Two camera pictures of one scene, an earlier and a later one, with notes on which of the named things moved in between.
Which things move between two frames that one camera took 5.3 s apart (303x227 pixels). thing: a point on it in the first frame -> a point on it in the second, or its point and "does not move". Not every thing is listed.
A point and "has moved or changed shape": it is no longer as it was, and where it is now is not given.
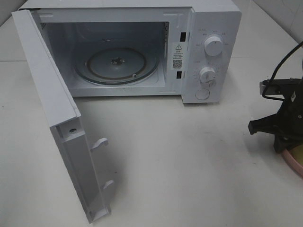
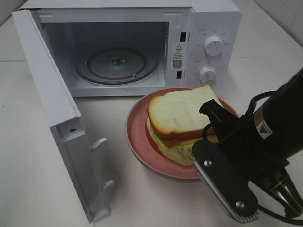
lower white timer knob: [207, 75] does not move
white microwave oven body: [133, 48] does not move
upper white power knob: [213, 46] does not move
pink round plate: [298, 166] -> [141, 143]
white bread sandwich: [297, 152] has moved or changed shape
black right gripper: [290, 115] -> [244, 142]
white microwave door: [62, 112] does not move
